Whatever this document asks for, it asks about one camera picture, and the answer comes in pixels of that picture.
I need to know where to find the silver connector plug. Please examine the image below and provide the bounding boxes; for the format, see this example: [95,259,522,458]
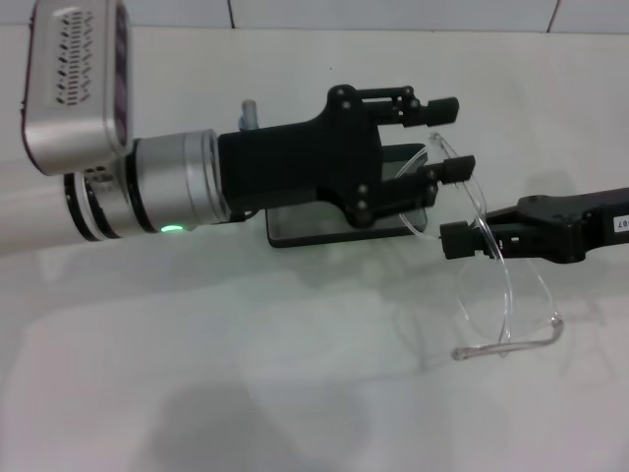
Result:
[238,99,259,132]

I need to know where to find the black glasses case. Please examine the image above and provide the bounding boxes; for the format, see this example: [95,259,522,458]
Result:
[266,142,429,250]

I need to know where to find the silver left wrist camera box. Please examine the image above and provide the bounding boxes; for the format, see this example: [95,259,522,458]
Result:
[19,0,135,177]

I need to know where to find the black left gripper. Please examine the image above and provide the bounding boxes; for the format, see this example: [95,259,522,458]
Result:
[217,84,461,229]

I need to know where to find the clear white glasses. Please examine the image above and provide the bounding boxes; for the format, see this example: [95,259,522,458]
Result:
[395,131,564,364]

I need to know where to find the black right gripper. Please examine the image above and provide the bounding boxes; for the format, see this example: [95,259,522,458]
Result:
[439,186,629,265]

